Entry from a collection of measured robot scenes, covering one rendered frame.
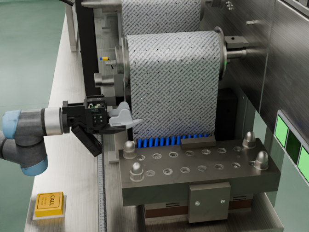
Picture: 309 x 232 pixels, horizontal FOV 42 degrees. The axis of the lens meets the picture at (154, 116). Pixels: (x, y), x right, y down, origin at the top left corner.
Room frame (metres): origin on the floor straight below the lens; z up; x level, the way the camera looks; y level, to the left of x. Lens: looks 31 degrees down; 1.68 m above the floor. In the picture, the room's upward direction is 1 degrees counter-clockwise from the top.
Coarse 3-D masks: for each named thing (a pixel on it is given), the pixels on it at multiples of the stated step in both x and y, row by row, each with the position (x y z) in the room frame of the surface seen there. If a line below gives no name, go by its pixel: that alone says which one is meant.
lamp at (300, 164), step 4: (304, 152) 0.64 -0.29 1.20; (300, 156) 0.65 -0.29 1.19; (304, 156) 0.63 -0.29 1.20; (308, 156) 0.62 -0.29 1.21; (300, 160) 0.64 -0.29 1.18; (304, 160) 0.63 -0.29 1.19; (308, 160) 0.62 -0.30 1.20; (300, 164) 0.64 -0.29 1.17; (304, 164) 0.63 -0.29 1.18; (308, 164) 0.61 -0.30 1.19; (300, 168) 0.64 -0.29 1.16; (304, 168) 0.62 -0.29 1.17; (308, 168) 0.61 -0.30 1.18; (304, 172) 0.62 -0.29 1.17; (308, 172) 0.61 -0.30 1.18; (308, 176) 0.61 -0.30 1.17; (308, 180) 0.60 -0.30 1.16
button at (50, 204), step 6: (54, 192) 0.84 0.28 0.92; (60, 192) 0.84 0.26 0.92; (42, 198) 0.82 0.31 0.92; (48, 198) 0.82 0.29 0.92; (54, 198) 0.82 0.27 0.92; (60, 198) 0.82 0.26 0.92; (36, 204) 0.80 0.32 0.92; (42, 204) 0.80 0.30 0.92; (48, 204) 0.80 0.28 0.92; (54, 204) 0.80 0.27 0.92; (60, 204) 0.80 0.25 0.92; (36, 210) 0.78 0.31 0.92; (42, 210) 0.78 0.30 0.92; (48, 210) 0.78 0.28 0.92; (54, 210) 0.78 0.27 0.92; (60, 210) 0.78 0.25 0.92; (36, 216) 0.77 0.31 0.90; (42, 216) 0.78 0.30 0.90
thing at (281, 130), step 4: (280, 120) 0.75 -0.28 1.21; (280, 124) 0.75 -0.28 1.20; (284, 124) 0.73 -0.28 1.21; (276, 128) 0.77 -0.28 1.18; (280, 128) 0.75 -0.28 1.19; (284, 128) 0.73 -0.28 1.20; (276, 132) 0.76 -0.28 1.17; (280, 132) 0.74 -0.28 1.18; (284, 132) 0.73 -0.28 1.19; (280, 136) 0.74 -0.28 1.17; (284, 136) 0.72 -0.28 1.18; (280, 140) 0.74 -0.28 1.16; (284, 140) 0.72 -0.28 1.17; (284, 144) 0.72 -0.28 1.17
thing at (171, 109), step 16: (208, 80) 0.96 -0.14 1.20; (144, 96) 0.94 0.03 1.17; (160, 96) 0.95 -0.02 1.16; (176, 96) 0.95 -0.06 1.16; (192, 96) 0.96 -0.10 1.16; (208, 96) 0.96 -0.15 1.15; (144, 112) 0.94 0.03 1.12; (160, 112) 0.95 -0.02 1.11; (176, 112) 0.95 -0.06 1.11; (192, 112) 0.96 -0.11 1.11; (208, 112) 0.97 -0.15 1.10; (144, 128) 0.94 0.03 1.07; (160, 128) 0.95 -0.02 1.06; (176, 128) 0.95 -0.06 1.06; (192, 128) 0.96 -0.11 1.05; (208, 128) 0.97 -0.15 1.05
